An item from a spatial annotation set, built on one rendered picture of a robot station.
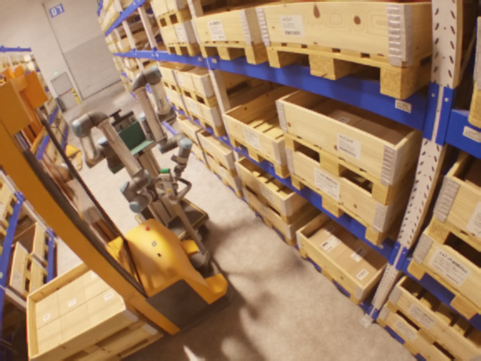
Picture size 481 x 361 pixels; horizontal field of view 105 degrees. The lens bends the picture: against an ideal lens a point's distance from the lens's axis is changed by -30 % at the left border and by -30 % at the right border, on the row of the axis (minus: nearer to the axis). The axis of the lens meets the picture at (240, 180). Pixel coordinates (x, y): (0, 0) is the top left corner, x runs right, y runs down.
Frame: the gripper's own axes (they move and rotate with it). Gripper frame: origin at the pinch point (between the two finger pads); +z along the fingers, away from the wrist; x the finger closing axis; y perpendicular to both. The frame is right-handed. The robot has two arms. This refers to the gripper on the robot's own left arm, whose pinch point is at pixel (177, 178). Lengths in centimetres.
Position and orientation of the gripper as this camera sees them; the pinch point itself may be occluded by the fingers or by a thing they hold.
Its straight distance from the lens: 210.9
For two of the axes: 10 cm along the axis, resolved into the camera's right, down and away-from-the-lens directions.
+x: 3.0, -4.3, 8.5
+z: -3.3, 7.9, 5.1
